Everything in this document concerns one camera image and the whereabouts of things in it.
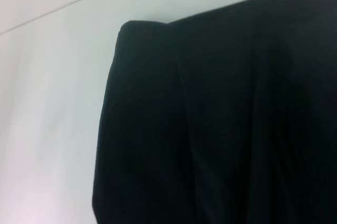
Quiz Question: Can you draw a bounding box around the black t-shirt with FREE print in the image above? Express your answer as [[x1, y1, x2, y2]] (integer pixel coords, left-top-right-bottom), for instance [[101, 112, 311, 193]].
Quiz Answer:
[[91, 0, 337, 224]]

